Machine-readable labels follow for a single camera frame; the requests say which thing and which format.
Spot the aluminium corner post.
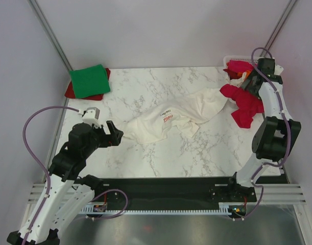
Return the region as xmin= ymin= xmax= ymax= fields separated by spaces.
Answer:
xmin=28 ymin=0 xmax=73 ymax=71
xmin=265 ymin=0 xmax=299 ymax=51

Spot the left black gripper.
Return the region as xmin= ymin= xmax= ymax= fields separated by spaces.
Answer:
xmin=83 ymin=120 xmax=123 ymax=157

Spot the folded green t shirt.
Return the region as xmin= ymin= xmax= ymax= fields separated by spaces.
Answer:
xmin=69 ymin=64 xmax=111 ymax=99

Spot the white slotted cable duct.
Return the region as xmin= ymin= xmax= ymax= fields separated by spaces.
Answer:
xmin=79 ymin=204 xmax=247 ymax=217

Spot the left aluminium corner post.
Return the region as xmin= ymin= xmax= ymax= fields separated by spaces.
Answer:
xmin=28 ymin=0 xmax=73 ymax=71

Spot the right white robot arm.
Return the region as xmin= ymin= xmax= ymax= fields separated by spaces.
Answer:
xmin=226 ymin=58 xmax=301 ymax=201

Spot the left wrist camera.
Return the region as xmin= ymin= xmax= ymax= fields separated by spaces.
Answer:
xmin=78 ymin=107 xmax=101 ymax=129

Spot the cream t shirt in basket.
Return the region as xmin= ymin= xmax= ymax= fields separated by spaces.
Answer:
xmin=229 ymin=72 xmax=250 ymax=87

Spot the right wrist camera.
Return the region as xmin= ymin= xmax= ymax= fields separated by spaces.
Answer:
xmin=274 ymin=65 xmax=284 ymax=76

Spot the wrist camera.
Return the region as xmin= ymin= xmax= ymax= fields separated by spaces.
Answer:
xmin=78 ymin=107 xmax=101 ymax=129
xmin=274 ymin=65 xmax=284 ymax=76

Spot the folded dark red t shirt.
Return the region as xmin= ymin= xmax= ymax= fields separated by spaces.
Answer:
xmin=64 ymin=67 xmax=111 ymax=101

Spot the dark red garment in basket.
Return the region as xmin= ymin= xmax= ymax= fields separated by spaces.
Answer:
xmin=223 ymin=68 xmax=239 ymax=80

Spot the crimson pink t shirt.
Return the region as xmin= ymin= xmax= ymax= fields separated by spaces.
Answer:
xmin=219 ymin=60 xmax=266 ymax=130

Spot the right aluminium corner post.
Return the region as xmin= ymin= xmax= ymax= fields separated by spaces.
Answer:
xmin=265 ymin=0 xmax=299 ymax=51

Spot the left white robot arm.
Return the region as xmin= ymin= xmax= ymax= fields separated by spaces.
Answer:
xmin=7 ymin=120 xmax=123 ymax=244

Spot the white Coca-Cola t shirt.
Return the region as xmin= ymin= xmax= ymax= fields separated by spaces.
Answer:
xmin=120 ymin=88 xmax=227 ymax=144

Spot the white plastic laundry basket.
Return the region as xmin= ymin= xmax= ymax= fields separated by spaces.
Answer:
xmin=223 ymin=55 xmax=254 ymax=74

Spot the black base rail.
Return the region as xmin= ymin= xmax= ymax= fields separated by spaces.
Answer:
xmin=75 ymin=175 xmax=257 ymax=210

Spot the orange t shirt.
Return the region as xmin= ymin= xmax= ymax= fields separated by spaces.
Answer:
xmin=237 ymin=70 xmax=250 ymax=78

